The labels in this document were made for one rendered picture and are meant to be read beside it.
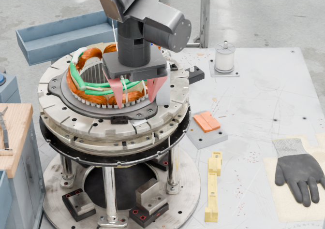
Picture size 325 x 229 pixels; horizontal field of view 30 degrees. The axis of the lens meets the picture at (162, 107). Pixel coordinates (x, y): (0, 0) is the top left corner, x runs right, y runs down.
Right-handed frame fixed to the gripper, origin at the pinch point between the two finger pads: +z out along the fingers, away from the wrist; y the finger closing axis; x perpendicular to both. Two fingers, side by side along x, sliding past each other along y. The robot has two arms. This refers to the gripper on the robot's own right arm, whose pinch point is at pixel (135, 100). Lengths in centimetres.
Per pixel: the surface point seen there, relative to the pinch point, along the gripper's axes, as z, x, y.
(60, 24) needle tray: 11, 52, -4
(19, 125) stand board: 10.9, 13.1, -20.5
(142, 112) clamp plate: 6.8, 4.4, 2.8
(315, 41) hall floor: 111, 164, 157
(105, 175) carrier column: 21.1, 3.9, -5.5
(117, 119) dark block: 6.6, 3.7, -2.5
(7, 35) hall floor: 115, 230, -7
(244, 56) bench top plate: 37, 59, 54
